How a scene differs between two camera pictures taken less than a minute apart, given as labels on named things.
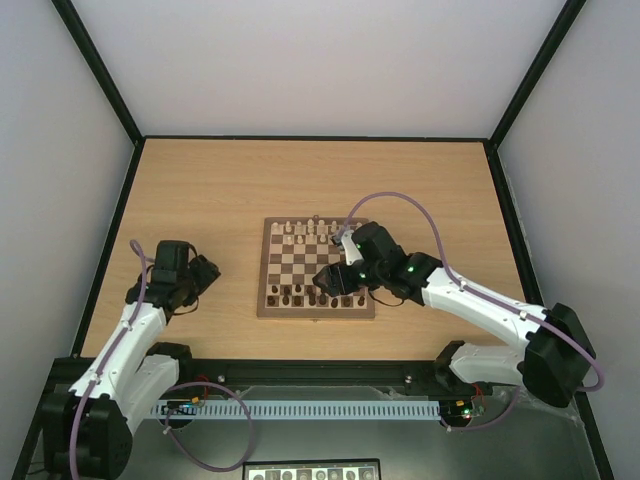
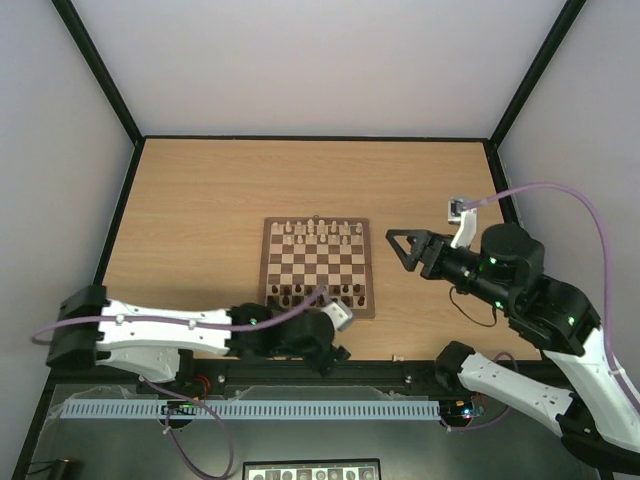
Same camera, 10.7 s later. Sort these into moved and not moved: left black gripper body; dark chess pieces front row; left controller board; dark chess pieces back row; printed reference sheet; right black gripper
Moved: right black gripper; left black gripper body
Not moved: printed reference sheet; dark chess pieces front row; dark chess pieces back row; left controller board
